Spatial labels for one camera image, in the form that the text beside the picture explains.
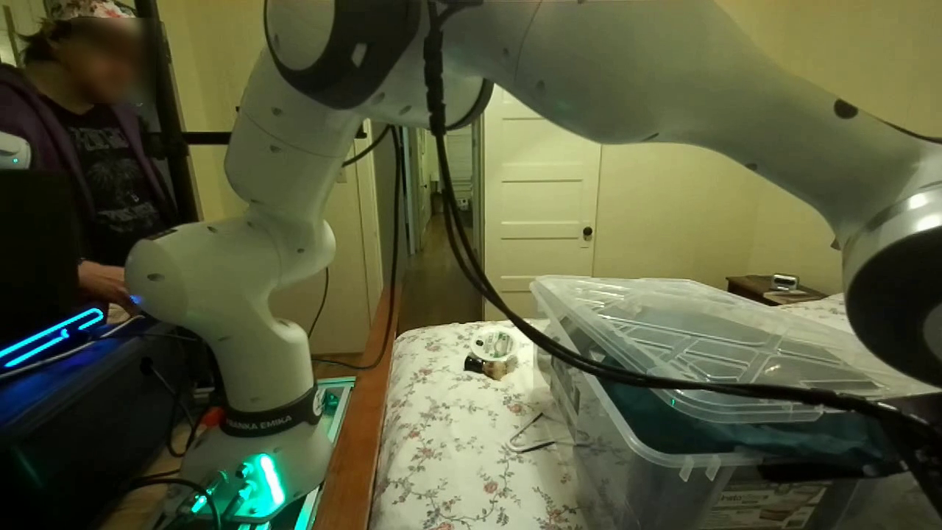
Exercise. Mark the person in dark shirt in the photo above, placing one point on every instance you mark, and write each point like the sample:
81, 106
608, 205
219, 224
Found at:
74, 105

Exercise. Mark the small round jar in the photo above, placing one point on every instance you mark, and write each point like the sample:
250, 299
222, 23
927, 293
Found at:
493, 355

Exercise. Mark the teal folded fabric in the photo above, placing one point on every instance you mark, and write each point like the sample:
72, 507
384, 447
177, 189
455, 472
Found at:
783, 430

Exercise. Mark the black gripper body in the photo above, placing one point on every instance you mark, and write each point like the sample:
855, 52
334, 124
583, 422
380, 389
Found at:
894, 304

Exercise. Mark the blue lit black cart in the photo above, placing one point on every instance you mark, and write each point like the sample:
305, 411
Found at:
84, 411

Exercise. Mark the white panel door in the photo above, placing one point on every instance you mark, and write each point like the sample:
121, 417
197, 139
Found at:
540, 201

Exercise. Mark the floral bed sheet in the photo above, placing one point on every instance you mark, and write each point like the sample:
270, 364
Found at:
545, 449

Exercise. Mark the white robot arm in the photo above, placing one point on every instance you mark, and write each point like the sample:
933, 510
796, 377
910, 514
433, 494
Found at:
608, 73

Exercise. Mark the clear plastic container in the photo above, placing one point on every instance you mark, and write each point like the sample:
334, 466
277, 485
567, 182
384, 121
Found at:
632, 329

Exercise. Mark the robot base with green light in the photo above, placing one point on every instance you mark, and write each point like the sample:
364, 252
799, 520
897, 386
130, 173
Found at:
262, 485

